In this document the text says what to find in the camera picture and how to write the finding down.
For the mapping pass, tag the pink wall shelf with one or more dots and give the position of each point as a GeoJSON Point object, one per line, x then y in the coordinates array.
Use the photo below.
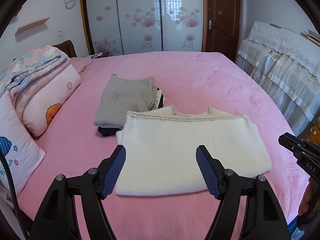
{"type": "Point", "coordinates": [30, 25]}

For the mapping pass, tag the lace covered furniture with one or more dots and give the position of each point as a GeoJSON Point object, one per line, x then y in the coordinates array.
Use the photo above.
{"type": "Point", "coordinates": [286, 66]}

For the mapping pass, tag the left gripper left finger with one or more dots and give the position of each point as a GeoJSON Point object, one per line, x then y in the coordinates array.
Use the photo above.
{"type": "Point", "coordinates": [56, 217]}

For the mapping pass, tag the person's right hand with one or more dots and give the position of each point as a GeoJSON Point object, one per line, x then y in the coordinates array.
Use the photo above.
{"type": "Point", "coordinates": [304, 204]}

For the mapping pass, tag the wooden drawer cabinet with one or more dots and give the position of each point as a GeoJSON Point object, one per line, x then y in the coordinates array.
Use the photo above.
{"type": "Point", "coordinates": [314, 135]}

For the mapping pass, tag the brown wooden door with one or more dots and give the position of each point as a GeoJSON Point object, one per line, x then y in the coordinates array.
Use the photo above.
{"type": "Point", "coordinates": [221, 29]}

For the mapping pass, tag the dark folded clothes stack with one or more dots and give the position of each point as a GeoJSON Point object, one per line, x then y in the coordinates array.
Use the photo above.
{"type": "Point", "coordinates": [107, 132]}

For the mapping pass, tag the pink bag print pillow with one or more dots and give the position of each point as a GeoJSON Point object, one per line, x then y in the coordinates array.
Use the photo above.
{"type": "Point", "coordinates": [22, 153]}

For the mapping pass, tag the pink bed blanket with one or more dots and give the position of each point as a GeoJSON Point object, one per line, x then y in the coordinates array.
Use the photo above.
{"type": "Point", "coordinates": [191, 82]}

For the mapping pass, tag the grey knitted folded sweater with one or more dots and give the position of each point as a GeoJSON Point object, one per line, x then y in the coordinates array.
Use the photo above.
{"type": "Point", "coordinates": [121, 96]}

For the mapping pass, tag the wooden headboard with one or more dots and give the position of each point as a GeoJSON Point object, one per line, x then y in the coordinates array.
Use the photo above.
{"type": "Point", "coordinates": [67, 47]}

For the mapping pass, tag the stack of books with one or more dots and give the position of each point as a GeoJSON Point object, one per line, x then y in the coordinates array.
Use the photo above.
{"type": "Point", "coordinates": [312, 36]}

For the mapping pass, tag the white fluffy cardigan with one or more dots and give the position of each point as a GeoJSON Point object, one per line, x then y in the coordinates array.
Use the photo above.
{"type": "Point", "coordinates": [161, 150]}

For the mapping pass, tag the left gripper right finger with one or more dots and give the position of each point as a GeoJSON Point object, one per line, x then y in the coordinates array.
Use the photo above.
{"type": "Point", "coordinates": [263, 218]}

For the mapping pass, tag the floral sliding wardrobe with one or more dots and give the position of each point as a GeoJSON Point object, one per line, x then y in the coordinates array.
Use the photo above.
{"type": "Point", "coordinates": [120, 27]}

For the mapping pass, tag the pink flower print pillow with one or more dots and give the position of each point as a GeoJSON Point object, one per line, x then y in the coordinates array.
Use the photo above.
{"type": "Point", "coordinates": [44, 104]}

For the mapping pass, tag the folded floral quilt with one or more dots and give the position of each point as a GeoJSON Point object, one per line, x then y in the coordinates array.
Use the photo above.
{"type": "Point", "coordinates": [29, 73]}

